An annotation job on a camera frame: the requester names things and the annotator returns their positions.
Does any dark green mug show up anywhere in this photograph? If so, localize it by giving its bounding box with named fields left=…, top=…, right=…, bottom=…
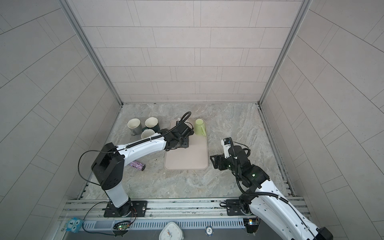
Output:
left=144, top=117, right=160, bottom=133

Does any pink mug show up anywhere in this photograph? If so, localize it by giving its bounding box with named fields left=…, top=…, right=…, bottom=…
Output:
left=141, top=129, right=156, bottom=140

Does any grey mug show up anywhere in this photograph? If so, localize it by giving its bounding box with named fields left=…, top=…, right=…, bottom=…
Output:
left=127, top=118, right=143, bottom=136

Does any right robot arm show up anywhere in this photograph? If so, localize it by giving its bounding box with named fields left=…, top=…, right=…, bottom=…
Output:
left=210, top=138, right=334, bottom=240

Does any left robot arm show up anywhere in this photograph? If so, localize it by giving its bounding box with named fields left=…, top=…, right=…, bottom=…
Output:
left=91, top=111, right=194, bottom=218

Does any light green mug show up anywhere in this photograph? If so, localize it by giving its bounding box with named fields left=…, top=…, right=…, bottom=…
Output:
left=194, top=119, right=207, bottom=137

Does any beige plastic tray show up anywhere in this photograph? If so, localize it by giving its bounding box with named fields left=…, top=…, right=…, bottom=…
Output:
left=164, top=134, right=209, bottom=171

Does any purple glitter tube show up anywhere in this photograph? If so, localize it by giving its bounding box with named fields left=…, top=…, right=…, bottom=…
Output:
left=129, top=161, right=146, bottom=171

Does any right circuit board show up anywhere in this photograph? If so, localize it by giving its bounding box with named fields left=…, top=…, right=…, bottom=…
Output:
left=243, top=218, right=260, bottom=235

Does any circuit board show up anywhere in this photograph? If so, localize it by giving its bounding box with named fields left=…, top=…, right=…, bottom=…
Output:
left=113, top=221, right=131, bottom=231
left=243, top=218, right=260, bottom=235

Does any round blue badge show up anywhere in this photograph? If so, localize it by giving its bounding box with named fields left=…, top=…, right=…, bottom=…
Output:
left=205, top=226, right=214, bottom=236

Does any white kitchen timer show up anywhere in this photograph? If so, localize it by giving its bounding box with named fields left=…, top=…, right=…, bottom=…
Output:
left=159, top=222, right=184, bottom=240

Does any left circuit board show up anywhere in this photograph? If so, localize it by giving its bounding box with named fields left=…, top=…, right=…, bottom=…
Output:
left=113, top=221, right=131, bottom=231

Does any blue tag block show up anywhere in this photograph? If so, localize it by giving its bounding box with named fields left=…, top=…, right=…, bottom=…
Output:
left=65, top=218, right=84, bottom=233

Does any aluminium mounting rail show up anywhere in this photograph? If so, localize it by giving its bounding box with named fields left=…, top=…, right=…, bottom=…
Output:
left=59, top=196, right=310, bottom=219

